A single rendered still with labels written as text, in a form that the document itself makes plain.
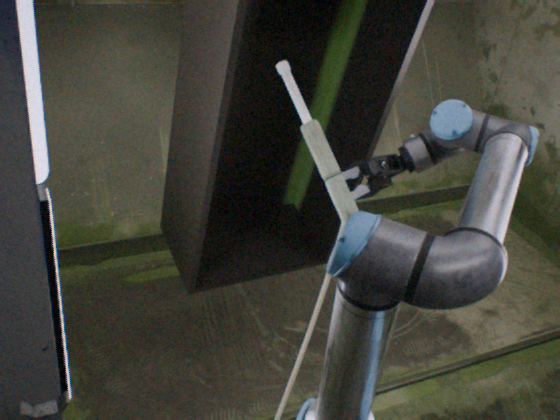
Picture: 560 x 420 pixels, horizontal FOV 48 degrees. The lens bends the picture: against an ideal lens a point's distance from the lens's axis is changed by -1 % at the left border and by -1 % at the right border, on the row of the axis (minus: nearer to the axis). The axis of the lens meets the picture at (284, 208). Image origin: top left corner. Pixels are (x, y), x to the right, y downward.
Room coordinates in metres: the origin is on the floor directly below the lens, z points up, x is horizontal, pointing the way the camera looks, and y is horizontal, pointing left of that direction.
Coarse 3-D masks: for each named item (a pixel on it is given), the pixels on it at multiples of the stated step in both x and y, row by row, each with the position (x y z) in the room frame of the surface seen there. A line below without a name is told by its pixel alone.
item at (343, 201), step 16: (288, 64) 1.56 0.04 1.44; (288, 80) 1.53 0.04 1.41; (304, 112) 1.47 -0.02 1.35; (304, 128) 1.44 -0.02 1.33; (320, 128) 1.44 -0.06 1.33; (320, 144) 1.40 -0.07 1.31; (320, 160) 1.38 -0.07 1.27; (336, 176) 1.35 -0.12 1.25; (336, 192) 1.32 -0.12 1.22; (336, 208) 1.30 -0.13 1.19; (352, 208) 1.30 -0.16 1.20
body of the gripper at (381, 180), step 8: (400, 152) 1.41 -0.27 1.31; (400, 160) 1.41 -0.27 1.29; (408, 160) 1.39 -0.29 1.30; (368, 168) 1.39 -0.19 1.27; (408, 168) 1.39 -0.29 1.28; (368, 176) 1.38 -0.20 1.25; (384, 176) 1.37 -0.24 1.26; (392, 176) 1.42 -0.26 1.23; (368, 184) 1.37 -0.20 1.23; (376, 184) 1.36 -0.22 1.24; (384, 184) 1.37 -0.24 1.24; (392, 184) 1.42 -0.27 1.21
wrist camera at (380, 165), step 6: (378, 156) 1.35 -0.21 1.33; (384, 156) 1.37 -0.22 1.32; (390, 156) 1.39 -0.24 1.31; (396, 156) 1.41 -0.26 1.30; (372, 162) 1.33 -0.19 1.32; (378, 162) 1.33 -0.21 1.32; (384, 162) 1.34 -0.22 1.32; (390, 162) 1.37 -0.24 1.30; (396, 162) 1.39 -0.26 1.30; (372, 168) 1.32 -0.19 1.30; (378, 168) 1.31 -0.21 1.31; (384, 168) 1.33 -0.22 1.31; (390, 168) 1.35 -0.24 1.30; (396, 168) 1.37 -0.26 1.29; (402, 168) 1.39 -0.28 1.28; (378, 174) 1.31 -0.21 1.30; (384, 174) 1.33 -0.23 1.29; (390, 174) 1.36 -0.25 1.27
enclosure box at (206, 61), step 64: (192, 0) 1.80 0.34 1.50; (256, 0) 1.97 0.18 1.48; (320, 0) 2.09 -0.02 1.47; (384, 0) 2.03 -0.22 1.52; (192, 64) 1.78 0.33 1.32; (256, 64) 2.03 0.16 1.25; (320, 64) 2.17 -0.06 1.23; (384, 64) 1.97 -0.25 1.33; (192, 128) 1.75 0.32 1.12; (256, 128) 2.11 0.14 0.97; (192, 192) 1.73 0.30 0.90; (256, 192) 2.20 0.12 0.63; (320, 192) 2.16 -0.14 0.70; (192, 256) 1.70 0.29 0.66; (256, 256) 1.98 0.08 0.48; (320, 256) 2.05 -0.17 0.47
